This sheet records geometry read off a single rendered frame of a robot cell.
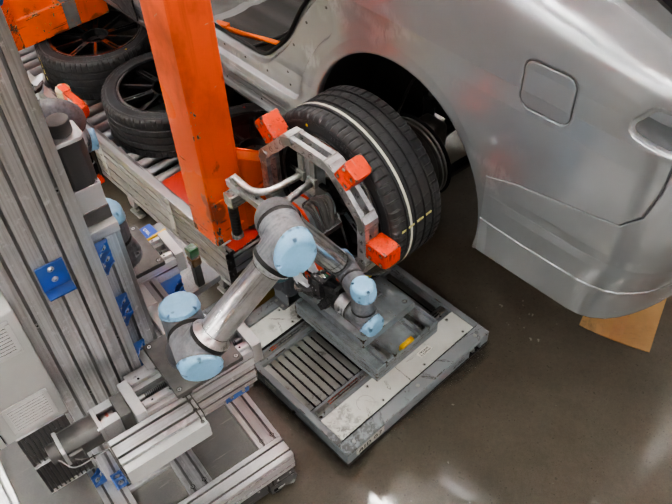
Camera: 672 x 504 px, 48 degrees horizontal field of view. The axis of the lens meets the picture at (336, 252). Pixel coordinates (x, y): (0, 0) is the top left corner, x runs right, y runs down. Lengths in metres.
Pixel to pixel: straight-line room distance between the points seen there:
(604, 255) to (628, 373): 1.16
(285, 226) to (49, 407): 0.89
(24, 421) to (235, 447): 0.82
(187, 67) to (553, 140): 1.15
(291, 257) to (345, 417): 1.25
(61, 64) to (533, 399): 2.90
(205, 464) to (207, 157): 1.09
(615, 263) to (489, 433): 1.06
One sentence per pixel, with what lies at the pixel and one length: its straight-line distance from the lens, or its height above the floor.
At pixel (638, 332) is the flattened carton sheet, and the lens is 3.50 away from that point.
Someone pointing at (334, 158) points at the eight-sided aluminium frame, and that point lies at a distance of 2.39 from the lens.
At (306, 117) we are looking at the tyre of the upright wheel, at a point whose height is 1.15.
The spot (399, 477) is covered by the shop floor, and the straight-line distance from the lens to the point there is 2.95.
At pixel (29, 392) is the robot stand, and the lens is 2.24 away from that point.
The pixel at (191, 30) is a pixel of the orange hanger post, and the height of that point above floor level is 1.44.
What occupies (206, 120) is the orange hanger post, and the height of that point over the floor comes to 1.11.
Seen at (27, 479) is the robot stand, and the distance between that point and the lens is 2.97.
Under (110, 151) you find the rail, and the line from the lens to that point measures 3.80.
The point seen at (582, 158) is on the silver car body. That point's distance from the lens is 2.13.
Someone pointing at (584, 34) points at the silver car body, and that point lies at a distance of 2.01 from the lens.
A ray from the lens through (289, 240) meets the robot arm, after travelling 1.83.
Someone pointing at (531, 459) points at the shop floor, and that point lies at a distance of 3.05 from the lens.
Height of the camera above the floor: 2.64
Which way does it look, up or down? 47 degrees down
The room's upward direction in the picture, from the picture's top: 3 degrees counter-clockwise
